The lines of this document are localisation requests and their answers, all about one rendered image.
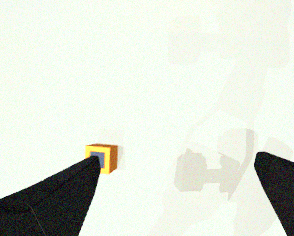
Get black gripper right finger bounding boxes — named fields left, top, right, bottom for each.
left=254, top=152, right=294, bottom=236

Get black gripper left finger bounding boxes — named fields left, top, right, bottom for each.
left=0, top=155, right=101, bottom=236

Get orange block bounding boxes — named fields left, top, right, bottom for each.
left=85, top=143, right=118, bottom=174

